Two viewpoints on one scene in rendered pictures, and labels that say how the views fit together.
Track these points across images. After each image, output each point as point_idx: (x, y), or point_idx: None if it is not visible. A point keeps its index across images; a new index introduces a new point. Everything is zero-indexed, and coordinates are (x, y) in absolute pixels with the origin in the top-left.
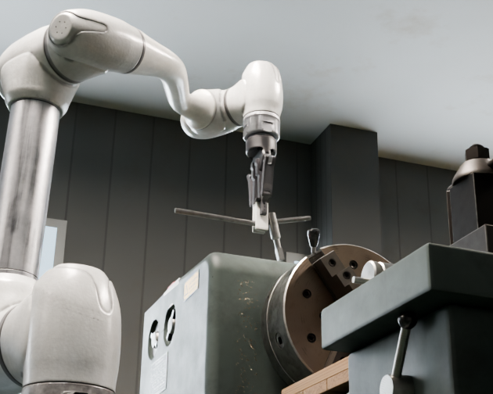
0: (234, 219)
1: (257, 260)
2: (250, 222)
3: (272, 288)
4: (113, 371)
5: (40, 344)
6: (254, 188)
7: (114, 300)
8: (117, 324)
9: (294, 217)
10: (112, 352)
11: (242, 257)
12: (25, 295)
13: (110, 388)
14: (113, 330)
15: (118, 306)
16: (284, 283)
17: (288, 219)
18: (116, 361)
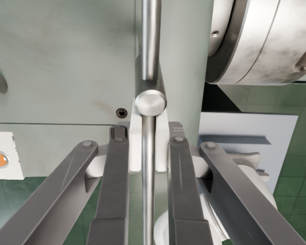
0: (154, 183)
1: (195, 106)
2: (155, 146)
3: (229, 82)
4: (257, 173)
5: None
6: (128, 219)
7: (272, 201)
8: (267, 189)
9: (160, 7)
10: (263, 180)
11: (191, 130)
12: (221, 244)
13: (253, 168)
14: (268, 188)
15: (268, 197)
16: (272, 84)
17: (160, 36)
18: (258, 175)
